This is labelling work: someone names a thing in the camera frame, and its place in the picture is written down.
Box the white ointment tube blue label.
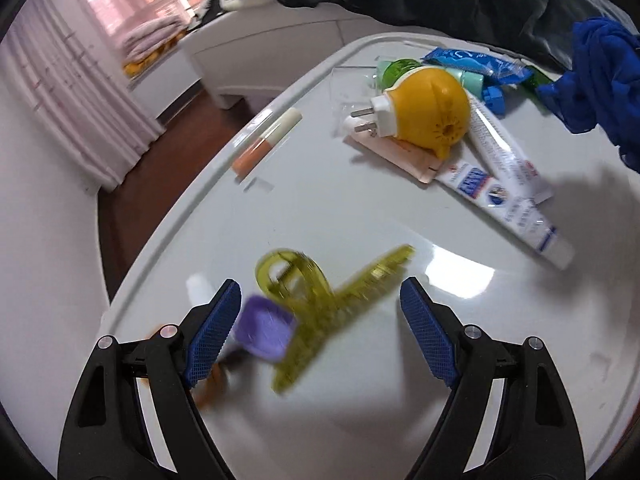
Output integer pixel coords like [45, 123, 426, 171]
[436, 160, 575, 270]

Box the white ointment tube red label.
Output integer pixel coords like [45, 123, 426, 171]
[466, 92, 553, 204]

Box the mint green cream tube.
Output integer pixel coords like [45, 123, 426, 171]
[421, 64, 484, 100]

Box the purple cap small bottle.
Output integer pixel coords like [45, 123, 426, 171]
[217, 295, 297, 363]

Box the yellow-green hair claw clip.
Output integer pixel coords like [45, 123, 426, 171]
[255, 244, 414, 394]

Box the pink sachet packet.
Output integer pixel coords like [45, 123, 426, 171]
[342, 116, 444, 184]

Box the blue bottle cap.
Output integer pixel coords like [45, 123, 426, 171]
[482, 86, 506, 117]

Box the yellow plug-in mosquito repeller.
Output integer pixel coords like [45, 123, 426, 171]
[345, 66, 471, 160]

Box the blue cloth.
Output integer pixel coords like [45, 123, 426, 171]
[536, 18, 639, 172]

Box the white window bench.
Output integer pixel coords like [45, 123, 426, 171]
[129, 48, 203, 125]

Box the blue snack wrapper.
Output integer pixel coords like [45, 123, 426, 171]
[421, 48, 533, 84]

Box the pink white curtain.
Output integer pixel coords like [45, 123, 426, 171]
[0, 0, 241, 192]

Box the green bottle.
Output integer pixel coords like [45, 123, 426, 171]
[376, 58, 422, 91]

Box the folded pink quilt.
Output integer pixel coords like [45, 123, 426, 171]
[119, 15, 188, 79]

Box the white bed frame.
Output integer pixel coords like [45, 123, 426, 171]
[179, 2, 443, 110]

